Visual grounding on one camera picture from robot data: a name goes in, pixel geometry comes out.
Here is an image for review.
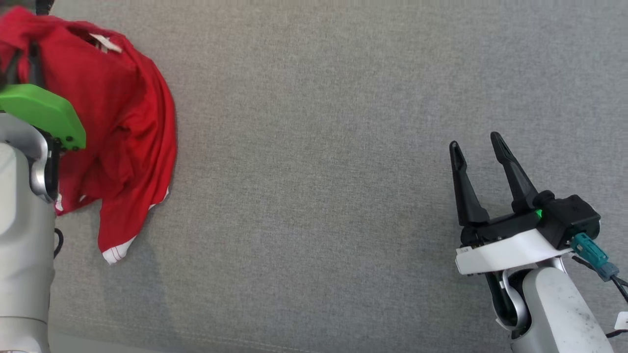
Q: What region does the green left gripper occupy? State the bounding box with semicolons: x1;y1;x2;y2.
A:
0;0;87;151

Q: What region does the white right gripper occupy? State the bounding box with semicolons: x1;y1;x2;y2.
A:
449;131;573;276

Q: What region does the red shorts white trim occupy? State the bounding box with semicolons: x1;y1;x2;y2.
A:
0;6;178;265

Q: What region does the teal right camera connector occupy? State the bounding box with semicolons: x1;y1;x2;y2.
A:
569;232;620;281

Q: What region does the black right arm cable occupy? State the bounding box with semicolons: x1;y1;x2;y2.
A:
572;255;628;340

